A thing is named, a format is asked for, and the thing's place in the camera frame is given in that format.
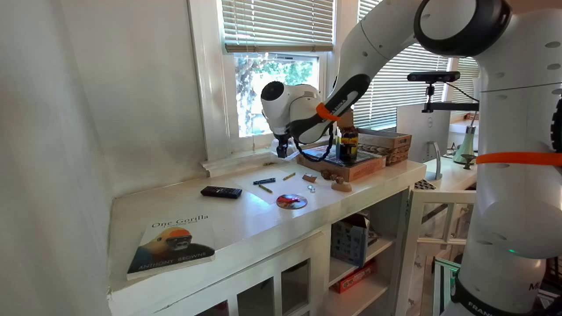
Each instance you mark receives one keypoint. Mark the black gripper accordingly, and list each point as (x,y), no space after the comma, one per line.
(283,142)

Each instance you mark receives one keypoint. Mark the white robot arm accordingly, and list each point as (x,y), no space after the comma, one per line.
(517,222)

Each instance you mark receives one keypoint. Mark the colourful round disc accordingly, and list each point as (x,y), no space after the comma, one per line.
(290,200)

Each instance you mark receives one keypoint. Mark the small figurine toy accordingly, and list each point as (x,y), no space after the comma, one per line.
(341,186)

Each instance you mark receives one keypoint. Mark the black remote control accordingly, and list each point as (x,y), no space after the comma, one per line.
(222,191)

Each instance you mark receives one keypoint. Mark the wooden tray box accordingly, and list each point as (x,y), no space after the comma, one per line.
(364,165)

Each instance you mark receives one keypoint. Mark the cardboard box of toys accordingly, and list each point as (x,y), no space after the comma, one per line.
(392,145)

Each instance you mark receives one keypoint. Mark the window blind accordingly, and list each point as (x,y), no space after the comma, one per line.
(278,24)

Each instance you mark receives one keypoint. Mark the bird picture book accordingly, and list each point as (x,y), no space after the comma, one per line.
(171,242)

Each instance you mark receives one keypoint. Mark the black stereo camera on mount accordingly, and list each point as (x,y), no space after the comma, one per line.
(434,75)

